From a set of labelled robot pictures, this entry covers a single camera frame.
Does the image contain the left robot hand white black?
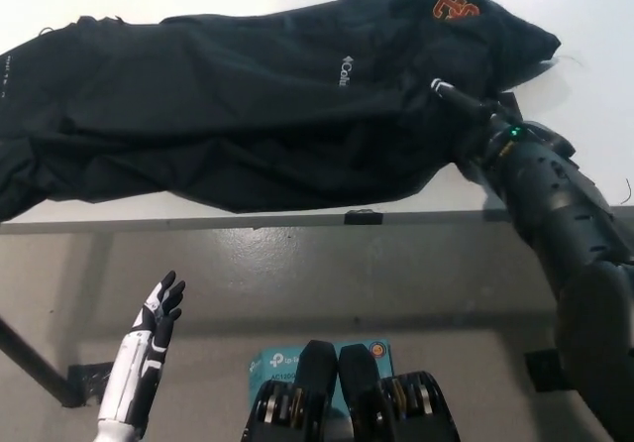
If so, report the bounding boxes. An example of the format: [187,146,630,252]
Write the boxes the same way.
[97,270,187,426]

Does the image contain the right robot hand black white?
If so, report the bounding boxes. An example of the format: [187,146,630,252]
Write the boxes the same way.
[429,78,522,171]

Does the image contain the black Columbia jacket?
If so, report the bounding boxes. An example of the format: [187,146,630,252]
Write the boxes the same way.
[0,0,563,224]

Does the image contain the teal tp-link box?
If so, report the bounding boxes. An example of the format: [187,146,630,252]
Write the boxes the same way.
[247,340,395,408]

